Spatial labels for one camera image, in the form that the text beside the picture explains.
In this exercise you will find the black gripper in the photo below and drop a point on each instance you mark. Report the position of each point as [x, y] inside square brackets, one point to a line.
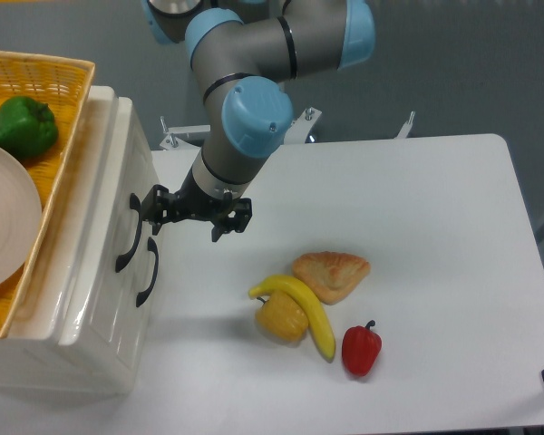
[227, 215]

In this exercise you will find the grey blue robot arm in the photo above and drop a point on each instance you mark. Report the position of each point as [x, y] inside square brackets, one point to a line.
[239, 56]

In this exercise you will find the white drawer cabinet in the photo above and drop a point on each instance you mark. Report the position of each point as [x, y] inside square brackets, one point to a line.
[30, 355]

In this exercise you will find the yellow bell pepper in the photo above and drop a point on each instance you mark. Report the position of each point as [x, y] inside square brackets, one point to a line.
[282, 317]

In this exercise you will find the brown bread pastry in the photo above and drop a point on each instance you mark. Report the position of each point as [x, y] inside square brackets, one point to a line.
[332, 276]

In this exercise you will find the yellow banana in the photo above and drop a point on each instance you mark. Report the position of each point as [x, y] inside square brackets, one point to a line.
[319, 325]

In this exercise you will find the beige round plate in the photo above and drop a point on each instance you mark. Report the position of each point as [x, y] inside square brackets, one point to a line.
[20, 215]

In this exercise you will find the yellow woven basket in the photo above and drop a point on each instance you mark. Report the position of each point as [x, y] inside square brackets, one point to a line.
[47, 93]

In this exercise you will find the green bell pepper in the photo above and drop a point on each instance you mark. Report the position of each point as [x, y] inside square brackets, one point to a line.
[27, 127]

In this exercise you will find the red bell pepper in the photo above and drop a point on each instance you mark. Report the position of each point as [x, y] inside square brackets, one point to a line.
[360, 347]

